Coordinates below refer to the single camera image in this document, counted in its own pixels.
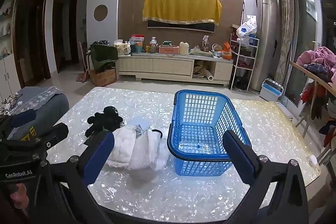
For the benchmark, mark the round brown wall decor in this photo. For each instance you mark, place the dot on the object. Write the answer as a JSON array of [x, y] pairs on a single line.
[[101, 12]]

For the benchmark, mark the white padded jacket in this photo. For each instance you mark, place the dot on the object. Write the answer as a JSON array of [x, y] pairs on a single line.
[[123, 145]]

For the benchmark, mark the dark wooden door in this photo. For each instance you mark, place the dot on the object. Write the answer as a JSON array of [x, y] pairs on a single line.
[[56, 35], [43, 35]]

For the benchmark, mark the broom with dustpan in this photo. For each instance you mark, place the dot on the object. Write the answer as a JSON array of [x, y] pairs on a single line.
[[82, 74]]

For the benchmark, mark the blue plastic basket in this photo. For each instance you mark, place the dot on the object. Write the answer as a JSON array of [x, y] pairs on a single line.
[[199, 151]]

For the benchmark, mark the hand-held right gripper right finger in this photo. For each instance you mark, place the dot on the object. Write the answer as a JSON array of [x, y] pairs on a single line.
[[241, 154]]

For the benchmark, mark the brown snack bag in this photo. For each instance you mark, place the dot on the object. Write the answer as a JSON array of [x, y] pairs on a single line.
[[206, 43]]

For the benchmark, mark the pile of pink clothes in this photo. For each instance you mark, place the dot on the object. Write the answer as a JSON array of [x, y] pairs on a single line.
[[321, 56]]

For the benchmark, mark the standing air conditioner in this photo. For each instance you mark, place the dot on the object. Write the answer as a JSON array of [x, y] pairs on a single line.
[[265, 29]]

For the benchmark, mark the orange bag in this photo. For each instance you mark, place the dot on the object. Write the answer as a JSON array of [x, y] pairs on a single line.
[[227, 52]]

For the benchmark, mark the small white round device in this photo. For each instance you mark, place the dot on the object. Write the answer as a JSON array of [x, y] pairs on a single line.
[[313, 161]]

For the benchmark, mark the white plastic bag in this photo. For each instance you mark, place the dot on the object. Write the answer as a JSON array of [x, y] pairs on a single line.
[[246, 27]]

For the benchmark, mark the wall television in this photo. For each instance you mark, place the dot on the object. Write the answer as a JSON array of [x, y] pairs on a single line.
[[183, 26]]

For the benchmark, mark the person's left hand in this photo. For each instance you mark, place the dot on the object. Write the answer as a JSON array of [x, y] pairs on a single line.
[[18, 196]]

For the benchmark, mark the cardboard box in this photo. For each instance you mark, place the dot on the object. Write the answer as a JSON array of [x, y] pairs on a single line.
[[103, 78]]

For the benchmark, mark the white display cabinet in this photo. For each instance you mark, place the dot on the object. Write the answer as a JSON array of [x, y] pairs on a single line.
[[8, 69]]

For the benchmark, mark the cream television cabinet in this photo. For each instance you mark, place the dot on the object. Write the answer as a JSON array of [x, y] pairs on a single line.
[[170, 66]]

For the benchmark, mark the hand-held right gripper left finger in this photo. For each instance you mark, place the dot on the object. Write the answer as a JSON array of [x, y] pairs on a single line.
[[101, 154]]

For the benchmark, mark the black plush toy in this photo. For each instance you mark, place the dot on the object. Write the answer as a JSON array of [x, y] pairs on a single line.
[[105, 121]]

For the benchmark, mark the pink box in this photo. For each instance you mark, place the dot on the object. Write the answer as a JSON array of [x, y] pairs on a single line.
[[169, 49]]

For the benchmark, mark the white plastic jug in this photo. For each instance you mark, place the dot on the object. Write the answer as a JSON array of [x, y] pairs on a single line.
[[184, 48]]

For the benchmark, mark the yellow cloth cover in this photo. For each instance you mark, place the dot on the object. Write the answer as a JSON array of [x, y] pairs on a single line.
[[181, 7]]

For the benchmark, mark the red and white package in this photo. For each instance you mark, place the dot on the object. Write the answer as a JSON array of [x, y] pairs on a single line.
[[137, 41]]

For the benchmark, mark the sliding glass door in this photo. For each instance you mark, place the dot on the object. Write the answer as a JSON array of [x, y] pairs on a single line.
[[307, 16]]

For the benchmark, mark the blue and white bin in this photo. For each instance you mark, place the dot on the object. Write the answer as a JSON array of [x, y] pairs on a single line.
[[270, 92]]

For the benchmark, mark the patterned curtain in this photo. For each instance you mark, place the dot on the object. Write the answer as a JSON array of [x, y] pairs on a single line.
[[283, 16]]

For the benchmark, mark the white paper roll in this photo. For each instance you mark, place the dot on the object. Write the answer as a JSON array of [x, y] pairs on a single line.
[[210, 75]]

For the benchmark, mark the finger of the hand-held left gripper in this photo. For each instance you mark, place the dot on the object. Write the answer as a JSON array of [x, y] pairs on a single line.
[[57, 133], [24, 117]]

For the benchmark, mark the pack of tissues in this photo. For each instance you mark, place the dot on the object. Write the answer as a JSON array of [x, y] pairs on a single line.
[[122, 48]]

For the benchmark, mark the light blue cloth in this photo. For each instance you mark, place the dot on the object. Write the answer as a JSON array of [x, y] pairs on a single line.
[[143, 125]]

